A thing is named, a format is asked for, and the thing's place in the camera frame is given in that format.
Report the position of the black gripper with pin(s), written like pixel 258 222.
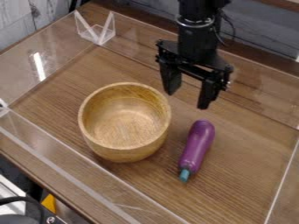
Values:
pixel 192 55

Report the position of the purple toy eggplant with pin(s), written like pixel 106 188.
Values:
pixel 199 141

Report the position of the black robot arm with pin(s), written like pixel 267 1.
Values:
pixel 196 10

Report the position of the brown wooden bowl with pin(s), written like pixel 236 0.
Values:
pixel 124 119

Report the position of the clear acrylic tray enclosure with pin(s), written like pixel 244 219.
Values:
pixel 247 182

